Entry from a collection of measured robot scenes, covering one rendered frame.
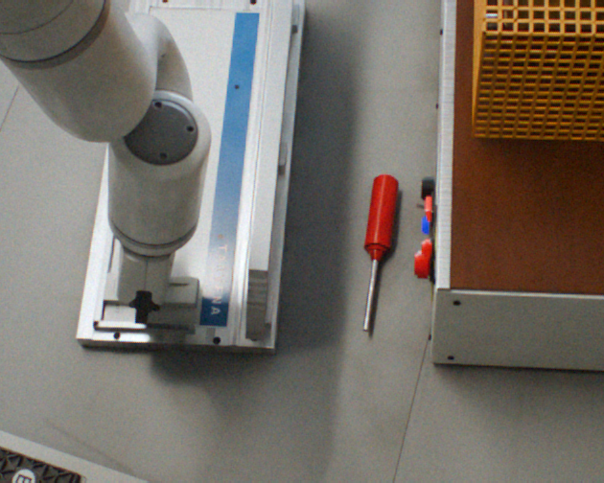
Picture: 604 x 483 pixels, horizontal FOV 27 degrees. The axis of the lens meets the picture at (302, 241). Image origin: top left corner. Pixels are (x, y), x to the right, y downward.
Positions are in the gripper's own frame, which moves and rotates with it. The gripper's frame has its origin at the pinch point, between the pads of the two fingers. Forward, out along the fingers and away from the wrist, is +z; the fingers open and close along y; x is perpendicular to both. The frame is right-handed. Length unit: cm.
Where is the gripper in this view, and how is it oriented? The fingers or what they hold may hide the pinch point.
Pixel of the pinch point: (147, 282)
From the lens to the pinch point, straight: 131.5
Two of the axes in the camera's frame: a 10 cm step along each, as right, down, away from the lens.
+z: -1.4, 4.2, 9.0
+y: -0.7, 9.0, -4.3
